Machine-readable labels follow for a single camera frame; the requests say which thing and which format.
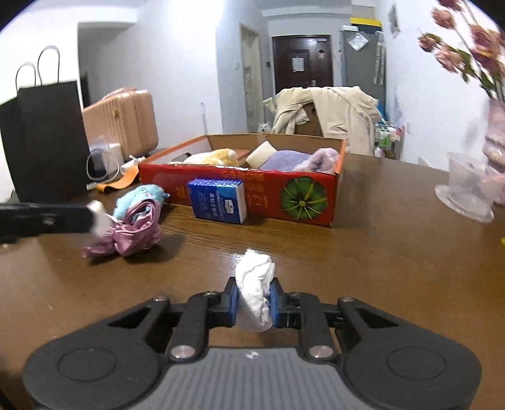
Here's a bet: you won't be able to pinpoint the beige coat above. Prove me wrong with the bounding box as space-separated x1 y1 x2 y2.
263 85 382 157

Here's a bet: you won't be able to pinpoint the dark brown entrance door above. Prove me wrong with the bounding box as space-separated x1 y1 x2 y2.
271 34 332 92

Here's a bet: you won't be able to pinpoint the dried pink flowers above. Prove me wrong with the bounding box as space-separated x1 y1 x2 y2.
417 0 505 99

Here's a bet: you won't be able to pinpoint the pink patterned vase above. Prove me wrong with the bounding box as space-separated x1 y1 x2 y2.
483 96 505 206

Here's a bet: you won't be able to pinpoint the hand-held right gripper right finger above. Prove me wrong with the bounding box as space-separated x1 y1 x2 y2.
269 277 400 363

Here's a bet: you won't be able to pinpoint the black paper bag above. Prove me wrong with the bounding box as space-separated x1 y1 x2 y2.
0 45 94 206

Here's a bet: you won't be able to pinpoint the white handheld device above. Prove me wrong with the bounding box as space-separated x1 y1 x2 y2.
120 155 149 174

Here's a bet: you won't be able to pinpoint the large white sponge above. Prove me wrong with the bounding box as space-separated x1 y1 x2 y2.
245 141 279 168

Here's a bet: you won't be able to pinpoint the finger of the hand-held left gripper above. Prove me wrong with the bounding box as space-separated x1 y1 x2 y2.
0 202 94 244

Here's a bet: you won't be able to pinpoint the light wooden door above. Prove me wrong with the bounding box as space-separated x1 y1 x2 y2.
239 23 261 133

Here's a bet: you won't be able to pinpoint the grey refrigerator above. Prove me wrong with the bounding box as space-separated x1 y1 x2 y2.
340 24 387 107

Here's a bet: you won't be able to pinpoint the small white sponge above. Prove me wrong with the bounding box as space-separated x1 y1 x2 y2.
86 200 113 239

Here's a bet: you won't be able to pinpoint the brown cardboard box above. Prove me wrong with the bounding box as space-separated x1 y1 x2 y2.
294 101 325 137

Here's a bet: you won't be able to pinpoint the blue plush toy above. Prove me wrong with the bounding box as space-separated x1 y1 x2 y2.
113 185 170 220

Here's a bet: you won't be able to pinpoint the yellow plush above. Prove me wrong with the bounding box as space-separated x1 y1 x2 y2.
183 147 240 167

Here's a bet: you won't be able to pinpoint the pink satin cloth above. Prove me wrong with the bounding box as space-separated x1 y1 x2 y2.
81 199 163 259

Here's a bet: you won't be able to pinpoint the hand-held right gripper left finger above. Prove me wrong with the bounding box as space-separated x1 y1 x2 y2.
106 277 240 362

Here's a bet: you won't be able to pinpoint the blue tissue pack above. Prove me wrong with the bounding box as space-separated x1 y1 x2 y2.
187 178 249 225

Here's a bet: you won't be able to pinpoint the pink suitcase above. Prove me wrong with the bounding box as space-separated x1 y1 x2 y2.
81 88 159 162

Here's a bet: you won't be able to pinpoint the red cardboard box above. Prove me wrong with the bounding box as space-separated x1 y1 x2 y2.
138 133 347 228

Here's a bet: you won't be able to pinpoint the purple towel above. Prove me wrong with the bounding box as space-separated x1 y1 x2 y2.
260 149 317 173

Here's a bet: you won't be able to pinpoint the white cloth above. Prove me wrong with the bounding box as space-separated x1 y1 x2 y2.
234 249 276 333

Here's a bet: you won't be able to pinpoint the orange pouch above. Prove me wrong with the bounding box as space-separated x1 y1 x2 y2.
95 167 141 194

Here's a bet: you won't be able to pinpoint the lavender fluffy cushion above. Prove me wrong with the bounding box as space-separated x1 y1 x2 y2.
294 147 340 173

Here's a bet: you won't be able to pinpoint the clear plastic cup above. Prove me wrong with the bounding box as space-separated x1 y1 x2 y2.
434 151 497 224

